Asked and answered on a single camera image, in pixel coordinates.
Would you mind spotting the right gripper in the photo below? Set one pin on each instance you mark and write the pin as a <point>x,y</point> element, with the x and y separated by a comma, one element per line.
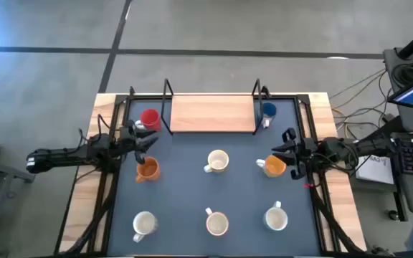
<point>305,152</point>

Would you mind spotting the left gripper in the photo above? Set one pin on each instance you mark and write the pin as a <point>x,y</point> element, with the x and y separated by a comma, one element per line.
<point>127,141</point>

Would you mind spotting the red mug white stripe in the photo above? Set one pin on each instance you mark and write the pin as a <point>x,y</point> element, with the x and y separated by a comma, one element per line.
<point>151,118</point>

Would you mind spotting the orange ceramic mug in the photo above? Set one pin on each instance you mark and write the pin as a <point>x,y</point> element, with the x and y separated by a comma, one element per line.
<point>149,168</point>

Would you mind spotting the white mug pale green rim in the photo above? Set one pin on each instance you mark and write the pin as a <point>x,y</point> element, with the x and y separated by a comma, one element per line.
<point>275,218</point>

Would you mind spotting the cream patterned mug yellow rim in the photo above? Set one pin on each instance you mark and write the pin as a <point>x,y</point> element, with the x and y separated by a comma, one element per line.
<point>218,160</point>

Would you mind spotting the white mug red lattice pattern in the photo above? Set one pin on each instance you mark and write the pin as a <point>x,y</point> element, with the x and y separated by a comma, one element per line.
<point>145,222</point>

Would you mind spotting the grey diamond mug red rim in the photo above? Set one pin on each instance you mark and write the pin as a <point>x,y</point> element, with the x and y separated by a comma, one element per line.
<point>217,224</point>

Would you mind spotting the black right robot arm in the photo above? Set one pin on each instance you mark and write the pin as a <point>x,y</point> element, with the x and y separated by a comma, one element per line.
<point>339,147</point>

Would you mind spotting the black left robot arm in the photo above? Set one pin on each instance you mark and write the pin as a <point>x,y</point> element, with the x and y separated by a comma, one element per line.
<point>59,157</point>

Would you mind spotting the white paper sheet SA3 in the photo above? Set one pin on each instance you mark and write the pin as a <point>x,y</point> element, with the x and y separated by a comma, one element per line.
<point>376,170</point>

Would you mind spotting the black diagonal strut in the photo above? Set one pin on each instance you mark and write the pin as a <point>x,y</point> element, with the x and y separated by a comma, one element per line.
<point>389,130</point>

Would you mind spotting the black caster wheel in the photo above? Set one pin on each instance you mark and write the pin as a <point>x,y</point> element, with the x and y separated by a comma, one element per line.
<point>393,215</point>

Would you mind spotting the wooden shelf black metal frame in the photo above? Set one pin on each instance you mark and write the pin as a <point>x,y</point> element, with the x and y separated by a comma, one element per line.
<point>212,113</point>

